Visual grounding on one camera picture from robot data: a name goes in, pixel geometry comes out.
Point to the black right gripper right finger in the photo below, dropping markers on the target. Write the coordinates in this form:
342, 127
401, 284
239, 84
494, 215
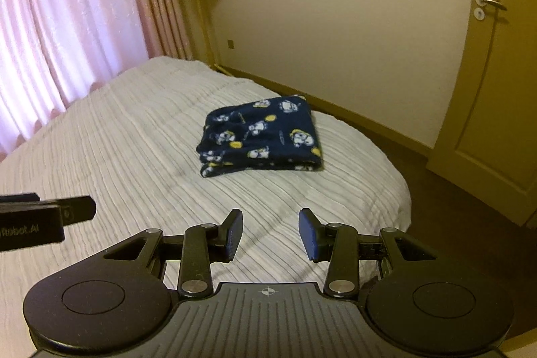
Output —
343, 248

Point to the yellow wooden door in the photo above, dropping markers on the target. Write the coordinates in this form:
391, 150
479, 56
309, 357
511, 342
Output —
487, 143

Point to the pink window curtain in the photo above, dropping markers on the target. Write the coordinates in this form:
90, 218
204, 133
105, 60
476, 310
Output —
56, 52

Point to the white ribbed bedspread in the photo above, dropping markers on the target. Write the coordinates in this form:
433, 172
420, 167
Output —
131, 146

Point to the round door lock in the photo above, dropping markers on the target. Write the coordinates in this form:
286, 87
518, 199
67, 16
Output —
479, 14

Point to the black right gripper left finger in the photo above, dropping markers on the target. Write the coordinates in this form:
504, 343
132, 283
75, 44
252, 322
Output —
195, 250

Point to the silver door handle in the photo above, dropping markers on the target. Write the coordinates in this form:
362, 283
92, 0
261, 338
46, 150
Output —
493, 3

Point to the navy patterned fleece garment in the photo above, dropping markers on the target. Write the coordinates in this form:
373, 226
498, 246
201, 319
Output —
269, 134

